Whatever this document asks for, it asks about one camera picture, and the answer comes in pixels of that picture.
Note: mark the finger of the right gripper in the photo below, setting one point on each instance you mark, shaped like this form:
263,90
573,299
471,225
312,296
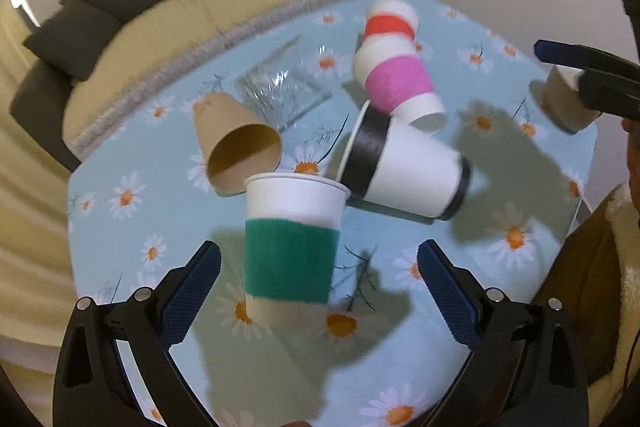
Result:
610,94
584,57

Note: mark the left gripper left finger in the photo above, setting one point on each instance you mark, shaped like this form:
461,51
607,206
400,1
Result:
91,387

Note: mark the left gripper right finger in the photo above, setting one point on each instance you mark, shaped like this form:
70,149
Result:
524,368

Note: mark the teal banded paper cup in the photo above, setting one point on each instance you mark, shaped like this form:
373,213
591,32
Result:
292,230

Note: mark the red banded paper cup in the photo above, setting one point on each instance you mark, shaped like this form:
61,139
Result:
391,17

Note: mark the pink banded paper cup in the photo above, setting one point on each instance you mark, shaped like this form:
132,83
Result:
390,70

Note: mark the black banded paper cup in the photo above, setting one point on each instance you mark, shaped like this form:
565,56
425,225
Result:
390,163

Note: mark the brown paper cup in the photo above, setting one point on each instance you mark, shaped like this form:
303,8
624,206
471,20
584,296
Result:
235,143

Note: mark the right hand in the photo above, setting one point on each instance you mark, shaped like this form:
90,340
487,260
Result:
632,129

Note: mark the white ceramic mug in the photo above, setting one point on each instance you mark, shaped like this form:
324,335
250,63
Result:
560,100

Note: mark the cream curtain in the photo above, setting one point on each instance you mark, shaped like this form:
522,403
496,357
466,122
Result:
37,287

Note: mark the daisy print blue tablecloth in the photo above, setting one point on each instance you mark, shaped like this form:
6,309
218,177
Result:
140,205

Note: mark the clear glass tumbler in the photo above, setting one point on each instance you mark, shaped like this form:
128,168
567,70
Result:
279,89

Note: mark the yellow sofa seat cover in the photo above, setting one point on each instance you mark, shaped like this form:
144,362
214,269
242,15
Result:
156,49

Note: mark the left dark throw pillow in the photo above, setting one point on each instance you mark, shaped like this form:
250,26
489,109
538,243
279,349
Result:
73,39

